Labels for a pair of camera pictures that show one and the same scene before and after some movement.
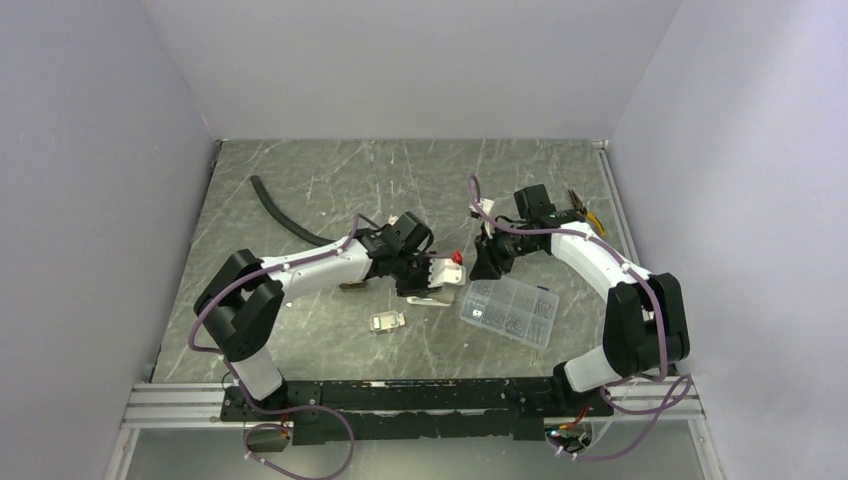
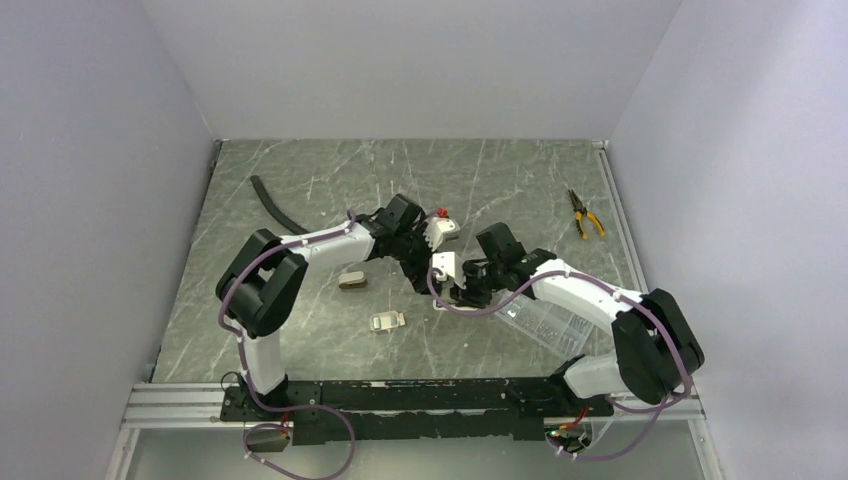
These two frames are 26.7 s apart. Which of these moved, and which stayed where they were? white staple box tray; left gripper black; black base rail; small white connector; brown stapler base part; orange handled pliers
Moved: left gripper black; small white connector
Stayed: black base rail; orange handled pliers; white staple box tray; brown stapler base part
